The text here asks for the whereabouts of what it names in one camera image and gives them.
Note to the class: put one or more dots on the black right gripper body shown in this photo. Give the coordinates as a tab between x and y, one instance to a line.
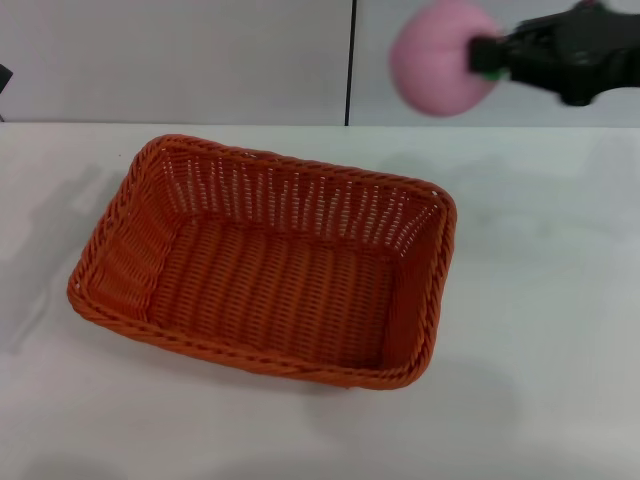
575	55

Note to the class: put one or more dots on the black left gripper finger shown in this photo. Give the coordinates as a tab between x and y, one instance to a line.
4	80

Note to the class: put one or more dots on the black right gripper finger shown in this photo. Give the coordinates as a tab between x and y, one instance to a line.
489	52

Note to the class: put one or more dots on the pink peach toy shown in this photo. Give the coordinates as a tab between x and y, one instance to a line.
435	60

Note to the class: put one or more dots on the orange woven plastic basket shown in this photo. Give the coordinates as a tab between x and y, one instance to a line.
280	290

